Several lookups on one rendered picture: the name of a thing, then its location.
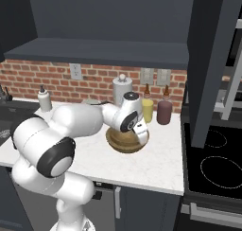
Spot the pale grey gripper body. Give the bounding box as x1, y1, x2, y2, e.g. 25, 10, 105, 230
132, 126, 151, 147

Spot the brown wooden bowl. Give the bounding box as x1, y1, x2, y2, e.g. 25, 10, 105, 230
105, 125, 149, 154

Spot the small grey bowl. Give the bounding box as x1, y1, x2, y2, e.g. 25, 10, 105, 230
81, 98, 102, 106

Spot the dark grey base cabinet door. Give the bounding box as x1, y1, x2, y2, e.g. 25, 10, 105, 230
113, 185, 182, 231

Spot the yellow squeeze bottle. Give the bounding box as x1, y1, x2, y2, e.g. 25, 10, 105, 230
141, 82, 155, 125

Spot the dark red squeeze bottle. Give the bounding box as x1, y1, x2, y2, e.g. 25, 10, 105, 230
156, 84, 174, 126

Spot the grey canister with white knob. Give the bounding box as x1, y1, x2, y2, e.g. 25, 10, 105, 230
112, 73, 133, 108

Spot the black hob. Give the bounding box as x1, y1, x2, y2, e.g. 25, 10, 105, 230
181, 122, 242, 204

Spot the grey dishwasher front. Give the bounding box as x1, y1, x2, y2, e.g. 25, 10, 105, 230
13, 177, 116, 231

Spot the white soap dispenser bottle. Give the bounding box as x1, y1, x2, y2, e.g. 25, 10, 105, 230
37, 84, 53, 113

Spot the black oven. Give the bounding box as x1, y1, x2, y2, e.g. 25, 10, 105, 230
179, 190, 242, 231

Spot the black sink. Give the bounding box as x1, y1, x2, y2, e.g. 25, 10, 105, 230
0, 99, 42, 148

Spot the black tap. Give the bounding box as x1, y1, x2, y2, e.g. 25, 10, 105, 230
0, 84, 14, 103

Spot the grey wall outlet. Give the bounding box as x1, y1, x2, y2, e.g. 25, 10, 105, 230
139, 67, 156, 86
69, 62, 84, 81
156, 68, 172, 87

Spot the grey cabinet door handle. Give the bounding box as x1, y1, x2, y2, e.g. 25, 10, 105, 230
113, 186, 123, 220

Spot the grey oven handle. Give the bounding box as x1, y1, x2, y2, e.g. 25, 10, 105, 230
188, 202, 242, 230

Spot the dark grey open wall cabinet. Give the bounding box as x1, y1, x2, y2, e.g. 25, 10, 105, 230
0, 0, 201, 71

